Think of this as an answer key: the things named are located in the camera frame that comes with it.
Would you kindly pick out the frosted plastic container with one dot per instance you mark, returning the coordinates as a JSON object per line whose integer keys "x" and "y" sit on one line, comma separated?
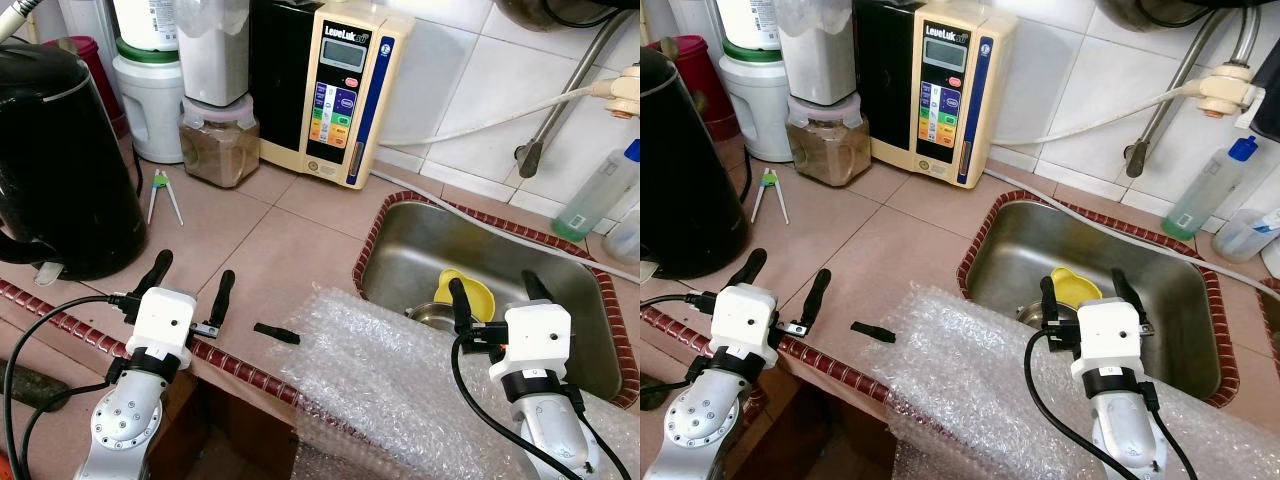
{"x": 212, "y": 60}
{"x": 818, "y": 60}

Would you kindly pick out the beige water ionizer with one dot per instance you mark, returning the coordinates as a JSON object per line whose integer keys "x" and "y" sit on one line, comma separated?
{"x": 945, "y": 100}
{"x": 340, "y": 100}

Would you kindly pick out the chrome tap spout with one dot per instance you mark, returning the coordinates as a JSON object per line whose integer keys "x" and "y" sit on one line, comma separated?
{"x": 1247, "y": 30}

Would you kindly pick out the yellow plastic bowl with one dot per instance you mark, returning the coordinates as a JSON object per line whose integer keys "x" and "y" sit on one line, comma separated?
{"x": 482, "y": 295}
{"x": 1080, "y": 288}

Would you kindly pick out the clear bubble wrap sheet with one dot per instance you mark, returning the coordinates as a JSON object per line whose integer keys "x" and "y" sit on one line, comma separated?
{"x": 380, "y": 400}
{"x": 980, "y": 400}

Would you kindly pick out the white plastic jug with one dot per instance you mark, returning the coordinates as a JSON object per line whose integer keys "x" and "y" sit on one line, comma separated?
{"x": 150, "y": 110}
{"x": 760, "y": 110}

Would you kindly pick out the black electric kettle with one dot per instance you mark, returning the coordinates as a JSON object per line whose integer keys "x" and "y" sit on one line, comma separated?
{"x": 60, "y": 170}
{"x": 690, "y": 180}

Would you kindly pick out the clear dish soap bottle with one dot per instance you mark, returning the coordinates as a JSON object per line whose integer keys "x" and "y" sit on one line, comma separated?
{"x": 590, "y": 205}
{"x": 1200, "y": 195}

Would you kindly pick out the red plastic container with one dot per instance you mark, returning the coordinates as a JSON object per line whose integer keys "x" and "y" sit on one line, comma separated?
{"x": 715, "y": 80}
{"x": 100, "y": 75}

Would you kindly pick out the white labelled bottle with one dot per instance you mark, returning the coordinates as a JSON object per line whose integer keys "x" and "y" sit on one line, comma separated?
{"x": 148, "y": 20}
{"x": 750, "y": 20}

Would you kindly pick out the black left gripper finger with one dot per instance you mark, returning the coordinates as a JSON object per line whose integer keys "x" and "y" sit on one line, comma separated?
{"x": 748, "y": 268}
{"x": 155, "y": 272}
{"x": 222, "y": 295}
{"x": 817, "y": 295}

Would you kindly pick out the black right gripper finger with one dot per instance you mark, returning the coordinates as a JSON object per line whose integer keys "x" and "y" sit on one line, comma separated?
{"x": 535, "y": 287}
{"x": 1049, "y": 300}
{"x": 461, "y": 305}
{"x": 1128, "y": 292}

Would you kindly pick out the dark round pot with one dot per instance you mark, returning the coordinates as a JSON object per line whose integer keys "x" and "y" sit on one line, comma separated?
{"x": 1150, "y": 10}
{"x": 560, "y": 10}

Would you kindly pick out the brown powder plastic jar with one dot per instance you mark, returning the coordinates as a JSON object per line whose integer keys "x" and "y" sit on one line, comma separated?
{"x": 828, "y": 150}
{"x": 220, "y": 155}

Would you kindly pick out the green white training chopsticks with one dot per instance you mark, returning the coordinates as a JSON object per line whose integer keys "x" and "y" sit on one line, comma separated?
{"x": 768, "y": 180}
{"x": 160, "y": 180}

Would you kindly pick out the beige faucet diverter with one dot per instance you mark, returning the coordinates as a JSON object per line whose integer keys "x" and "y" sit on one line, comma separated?
{"x": 622, "y": 92}
{"x": 1225, "y": 90}

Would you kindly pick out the clear plastic cup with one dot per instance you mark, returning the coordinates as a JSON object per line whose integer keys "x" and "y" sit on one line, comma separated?
{"x": 1240, "y": 238}
{"x": 625, "y": 238}

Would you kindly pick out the small black flat piece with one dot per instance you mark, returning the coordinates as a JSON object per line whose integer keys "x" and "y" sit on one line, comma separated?
{"x": 277, "y": 333}
{"x": 873, "y": 332}

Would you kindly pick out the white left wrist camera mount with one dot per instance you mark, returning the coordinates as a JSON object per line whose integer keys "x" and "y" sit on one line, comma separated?
{"x": 745, "y": 318}
{"x": 160, "y": 320}

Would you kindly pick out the steel kitchen sink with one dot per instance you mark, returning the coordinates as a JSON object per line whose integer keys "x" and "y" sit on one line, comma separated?
{"x": 420, "y": 250}
{"x": 1180, "y": 300}

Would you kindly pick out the black hanging utensil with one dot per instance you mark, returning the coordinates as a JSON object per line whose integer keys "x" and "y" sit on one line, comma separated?
{"x": 1268, "y": 85}

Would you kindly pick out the black oblong lighter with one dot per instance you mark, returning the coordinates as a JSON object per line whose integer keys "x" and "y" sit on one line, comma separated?
{"x": 30, "y": 388}
{"x": 650, "y": 393}

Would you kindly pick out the steel swivel faucet pipe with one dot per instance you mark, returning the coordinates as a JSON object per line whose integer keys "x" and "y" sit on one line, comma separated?
{"x": 530, "y": 158}
{"x": 1137, "y": 158}

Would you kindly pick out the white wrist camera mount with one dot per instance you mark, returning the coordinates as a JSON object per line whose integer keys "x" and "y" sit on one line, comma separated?
{"x": 1108, "y": 330}
{"x": 160, "y": 320}
{"x": 745, "y": 318}
{"x": 535, "y": 335}

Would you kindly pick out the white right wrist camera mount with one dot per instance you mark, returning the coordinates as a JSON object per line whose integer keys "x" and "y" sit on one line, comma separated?
{"x": 535, "y": 335}
{"x": 1108, "y": 330}

